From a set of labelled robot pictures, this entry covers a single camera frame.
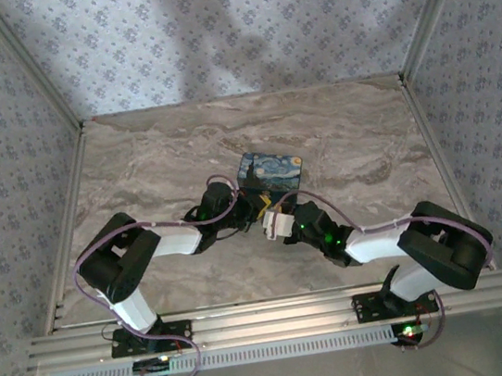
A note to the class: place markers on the aluminium table edge rail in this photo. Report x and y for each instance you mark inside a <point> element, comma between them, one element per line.
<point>443,161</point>
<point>64,209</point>

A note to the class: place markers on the controller board with led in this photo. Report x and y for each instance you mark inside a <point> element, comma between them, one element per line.
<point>409,331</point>
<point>152,365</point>

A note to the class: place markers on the long aluminium mounting rail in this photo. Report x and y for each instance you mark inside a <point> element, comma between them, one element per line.
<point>269,318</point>

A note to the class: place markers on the aluminium frame post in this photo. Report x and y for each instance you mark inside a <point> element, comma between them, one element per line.
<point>31,69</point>
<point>434,8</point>

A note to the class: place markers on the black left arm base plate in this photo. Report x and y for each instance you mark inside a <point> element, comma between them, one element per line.
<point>178,334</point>

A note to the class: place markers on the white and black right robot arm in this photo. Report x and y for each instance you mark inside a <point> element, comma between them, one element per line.
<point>376,245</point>

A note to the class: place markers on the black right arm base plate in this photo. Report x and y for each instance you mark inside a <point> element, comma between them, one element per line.
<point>371,309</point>

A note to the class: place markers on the right controller board with LED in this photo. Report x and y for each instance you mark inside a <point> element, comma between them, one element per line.
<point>409,331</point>

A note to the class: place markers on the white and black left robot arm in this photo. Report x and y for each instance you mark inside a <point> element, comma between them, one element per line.
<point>132,307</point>

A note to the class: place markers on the left controller board with LED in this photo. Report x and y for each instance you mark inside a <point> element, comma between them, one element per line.
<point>152,365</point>

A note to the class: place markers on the blue starry night painted box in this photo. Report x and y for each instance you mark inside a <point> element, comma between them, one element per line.
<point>272,171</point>

